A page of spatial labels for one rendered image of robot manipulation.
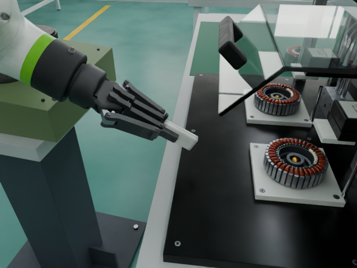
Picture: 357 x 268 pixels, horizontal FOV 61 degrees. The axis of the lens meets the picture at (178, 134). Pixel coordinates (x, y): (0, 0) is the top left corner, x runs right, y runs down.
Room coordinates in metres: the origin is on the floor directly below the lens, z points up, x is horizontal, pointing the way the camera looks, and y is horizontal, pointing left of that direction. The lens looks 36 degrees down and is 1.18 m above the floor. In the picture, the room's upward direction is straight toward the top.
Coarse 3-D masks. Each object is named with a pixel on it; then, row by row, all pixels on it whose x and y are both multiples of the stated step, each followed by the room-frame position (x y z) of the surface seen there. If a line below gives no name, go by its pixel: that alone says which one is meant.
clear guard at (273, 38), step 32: (256, 32) 0.40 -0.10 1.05; (288, 32) 0.36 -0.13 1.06; (320, 32) 0.36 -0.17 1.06; (352, 32) 0.36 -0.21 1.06; (224, 64) 0.39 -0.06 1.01; (256, 64) 0.31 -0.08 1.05; (288, 64) 0.27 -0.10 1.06; (320, 64) 0.27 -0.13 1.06; (352, 64) 0.27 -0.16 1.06; (224, 96) 0.30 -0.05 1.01
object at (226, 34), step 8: (224, 24) 0.41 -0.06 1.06; (232, 24) 0.41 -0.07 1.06; (224, 32) 0.38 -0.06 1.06; (232, 32) 0.38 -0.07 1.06; (240, 32) 0.43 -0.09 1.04; (224, 40) 0.35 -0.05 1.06; (232, 40) 0.35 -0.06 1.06; (224, 48) 0.34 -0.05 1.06; (232, 48) 0.33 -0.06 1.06; (224, 56) 0.34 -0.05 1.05; (232, 56) 0.33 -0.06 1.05; (240, 56) 0.33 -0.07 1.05; (232, 64) 0.33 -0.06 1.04; (240, 64) 0.33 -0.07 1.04
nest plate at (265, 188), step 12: (252, 144) 0.51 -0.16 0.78; (264, 144) 0.51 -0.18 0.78; (252, 156) 0.47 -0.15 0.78; (252, 168) 0.44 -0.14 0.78; (264, 180) 0.40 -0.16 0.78; (324, 180) 0.40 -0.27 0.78; (264, 192) 0.37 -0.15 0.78; (276, 192) 0.37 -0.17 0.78; (288, 192) 0.37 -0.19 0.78; (300, 192) 0.37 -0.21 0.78; (312, 192) 0.37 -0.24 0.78; (324, 192) 0.37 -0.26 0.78; (336, 192) 0.37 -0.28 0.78; (312, 204) 0.36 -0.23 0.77; (324, 204) 0.35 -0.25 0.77; (336, 204) 0.35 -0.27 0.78
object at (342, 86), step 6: (294, 72) 0.65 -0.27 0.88; (300, 72) 0.65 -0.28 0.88; (306, 72) 0.64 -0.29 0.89; (312, 72) 0.63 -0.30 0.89; (294, 78) 0.64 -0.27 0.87; (300, 78) 0.64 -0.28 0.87; (306, 78) 0.64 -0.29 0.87; (312, 78) 0.64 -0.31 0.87; (342, 78) 0.67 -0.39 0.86; (348, 78) 0.63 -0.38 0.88; (354, 78) 0.62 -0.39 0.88; (342, 84) 0.65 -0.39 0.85; (348, 84) 0.63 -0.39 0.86; (342, 90) 0.65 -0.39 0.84; (342, 96) 0.63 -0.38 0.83
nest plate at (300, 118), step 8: (248, 104) 0.68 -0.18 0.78; (248, 112) 0.64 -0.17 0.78; (256, 112) 0.64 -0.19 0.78; (264, 112) 0.64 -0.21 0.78; (296, 112) 0.64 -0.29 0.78; (304, 112) 0.64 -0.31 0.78; (248, 120) 0.61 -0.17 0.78; (256, 120) 0.60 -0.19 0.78; (264, 120) 0.60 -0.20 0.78; (272, 120) 0.60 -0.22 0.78; (280, 120) 0.60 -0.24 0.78; (288, 120) 0.60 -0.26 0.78; (296, 120) 0.60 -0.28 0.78; (304, 120) 0.60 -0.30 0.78
